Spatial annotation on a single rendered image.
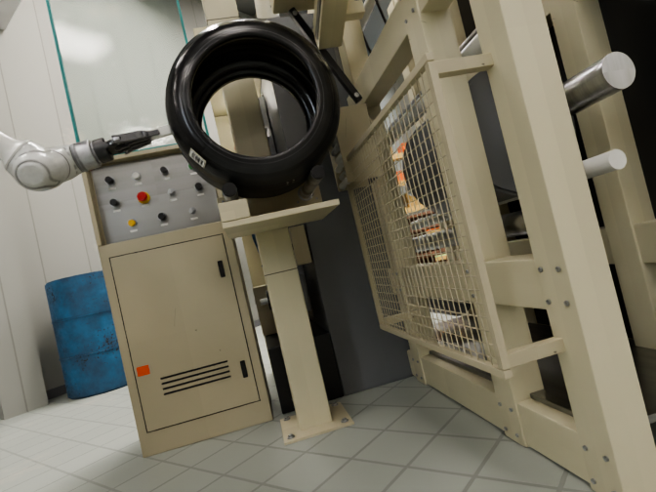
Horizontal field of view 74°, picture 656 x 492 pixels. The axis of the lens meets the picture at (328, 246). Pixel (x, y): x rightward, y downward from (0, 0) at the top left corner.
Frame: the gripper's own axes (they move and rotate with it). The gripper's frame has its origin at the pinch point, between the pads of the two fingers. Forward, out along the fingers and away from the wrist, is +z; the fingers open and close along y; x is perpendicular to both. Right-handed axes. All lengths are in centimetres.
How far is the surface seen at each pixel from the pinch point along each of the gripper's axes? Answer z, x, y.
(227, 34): 30.3, -18.2, -11.9
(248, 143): 27.7, 4.6, 26.3
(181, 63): 13.8, -13.8, -11.3
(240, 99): 31.3, -13.3, 26.2
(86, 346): -130, 56, 233
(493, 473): 49, 123, -38
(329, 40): 70, -20, 15
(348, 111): 68, 7, 19
